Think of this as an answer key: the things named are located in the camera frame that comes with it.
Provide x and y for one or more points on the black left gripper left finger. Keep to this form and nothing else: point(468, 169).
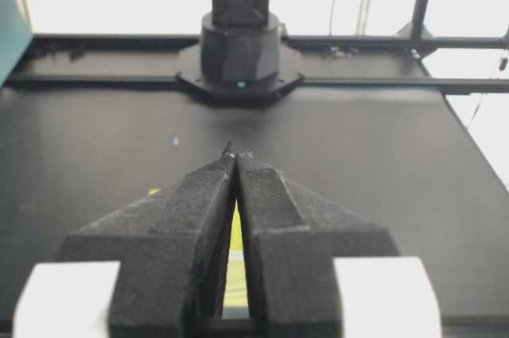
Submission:
point(108, 238)

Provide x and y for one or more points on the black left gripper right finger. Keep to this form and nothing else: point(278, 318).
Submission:
point(291, 235)

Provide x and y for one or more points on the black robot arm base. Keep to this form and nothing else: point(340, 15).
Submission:
point(240, 55)

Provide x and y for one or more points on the yellow towel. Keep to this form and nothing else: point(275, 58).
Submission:
point(235, 266)

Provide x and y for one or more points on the teal panel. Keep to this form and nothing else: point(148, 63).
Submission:
point(16, 36)

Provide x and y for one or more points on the black metal frame rails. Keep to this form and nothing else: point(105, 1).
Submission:
point(150, 62)

